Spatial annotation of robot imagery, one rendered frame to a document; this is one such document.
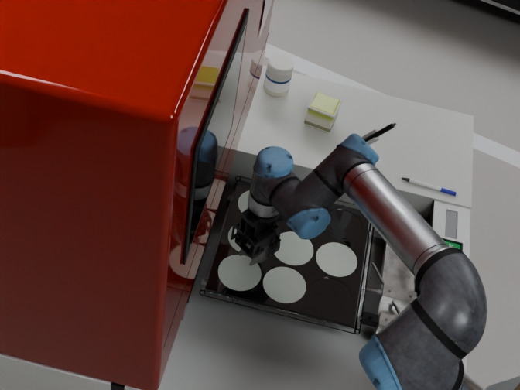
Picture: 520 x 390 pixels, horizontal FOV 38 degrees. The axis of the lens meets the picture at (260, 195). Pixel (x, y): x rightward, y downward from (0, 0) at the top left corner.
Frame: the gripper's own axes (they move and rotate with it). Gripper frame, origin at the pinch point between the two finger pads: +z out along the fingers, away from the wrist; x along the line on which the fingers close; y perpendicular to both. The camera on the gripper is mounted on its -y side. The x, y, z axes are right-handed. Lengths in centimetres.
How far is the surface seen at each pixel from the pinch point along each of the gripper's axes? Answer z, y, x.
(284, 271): 1.3, -2.3, 6.2
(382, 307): 3.3, -14.9, 26.8
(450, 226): -4.2, -41.1, 24.0
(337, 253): 1.3, -16.5, 10.3
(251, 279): 1.2, 5.2, 3.2
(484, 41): 92, -246, -71
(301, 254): 1.3, -9.0, 5.2
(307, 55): 92, -157, -116
